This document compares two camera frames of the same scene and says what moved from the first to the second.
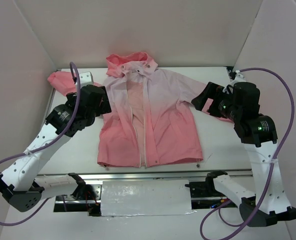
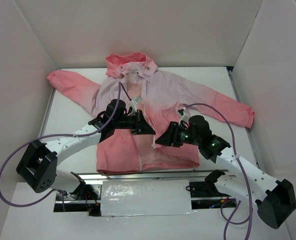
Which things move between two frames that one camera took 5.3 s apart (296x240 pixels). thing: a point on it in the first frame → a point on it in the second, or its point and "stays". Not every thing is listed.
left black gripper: [105, 102] → [138, 122]
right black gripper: [210, 96] → [174, 134]
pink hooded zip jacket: [152, 119] stays
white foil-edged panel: [121, 198] stays
